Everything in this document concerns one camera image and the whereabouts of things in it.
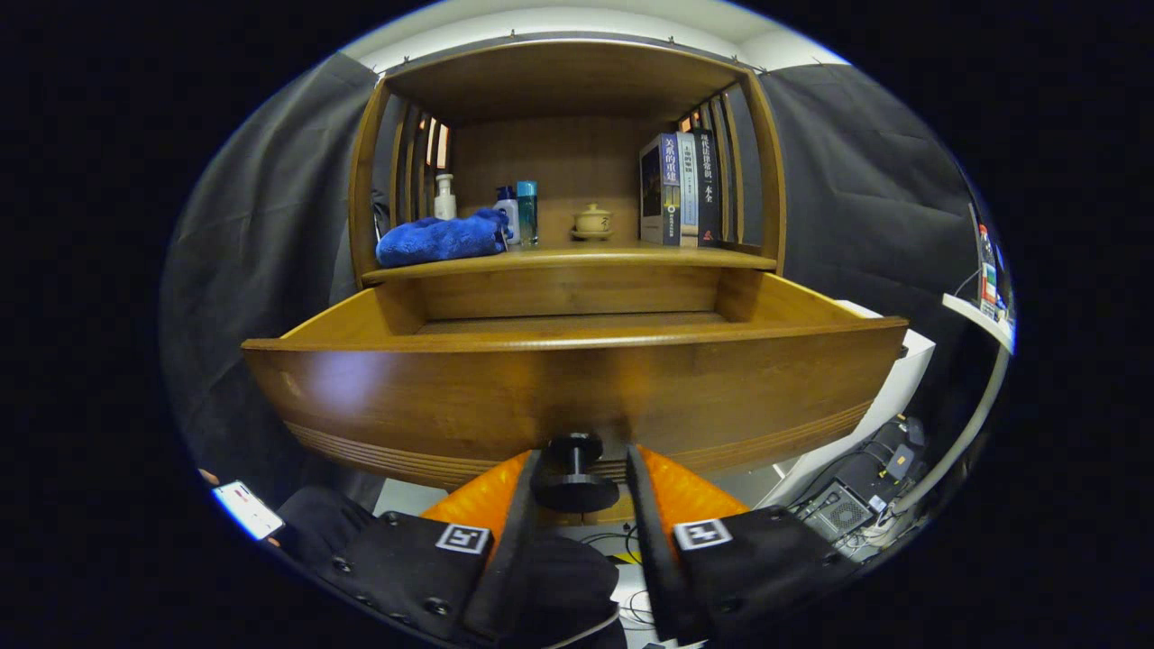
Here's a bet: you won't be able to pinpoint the grey computer case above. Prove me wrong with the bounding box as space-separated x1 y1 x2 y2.
793 480 881 547

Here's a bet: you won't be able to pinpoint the white side table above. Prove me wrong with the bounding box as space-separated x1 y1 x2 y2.
865 293 1018 549

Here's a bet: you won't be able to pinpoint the smartphone with lit screen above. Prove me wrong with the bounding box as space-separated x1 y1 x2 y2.
212 480 286 542

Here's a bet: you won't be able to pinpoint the wooden countertop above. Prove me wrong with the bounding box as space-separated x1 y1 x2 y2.
361 239 778 286

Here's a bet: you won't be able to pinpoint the blue towel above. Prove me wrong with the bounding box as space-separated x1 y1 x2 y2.
375 208 513 269

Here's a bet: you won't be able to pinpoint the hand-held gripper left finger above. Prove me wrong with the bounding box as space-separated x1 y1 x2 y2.
316 449 544 646

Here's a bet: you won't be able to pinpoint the thick book dark cover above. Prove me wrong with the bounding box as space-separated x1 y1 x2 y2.
640 133 682 247

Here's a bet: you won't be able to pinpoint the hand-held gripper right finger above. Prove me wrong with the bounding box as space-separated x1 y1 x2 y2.
626 443 865 644

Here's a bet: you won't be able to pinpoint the white bottle blue cap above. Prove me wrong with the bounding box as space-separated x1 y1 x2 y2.
494 186 522 246

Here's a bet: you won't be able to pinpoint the person's black shoe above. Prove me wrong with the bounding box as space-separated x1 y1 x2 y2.
505 536 625 649

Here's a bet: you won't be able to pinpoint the wooden cabinet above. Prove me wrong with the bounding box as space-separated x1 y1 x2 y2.
347 38 787 289

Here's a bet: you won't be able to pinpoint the tangled floor cables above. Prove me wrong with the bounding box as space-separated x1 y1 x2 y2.
577 527 659 632

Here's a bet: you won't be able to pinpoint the teal clear bottle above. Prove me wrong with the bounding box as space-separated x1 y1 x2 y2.
516 180 540 248

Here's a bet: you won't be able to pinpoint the thin grey-blue book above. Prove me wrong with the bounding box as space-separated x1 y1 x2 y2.
676 132 701 248

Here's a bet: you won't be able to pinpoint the wooden drawer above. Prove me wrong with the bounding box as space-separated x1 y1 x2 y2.
242 269 910 515

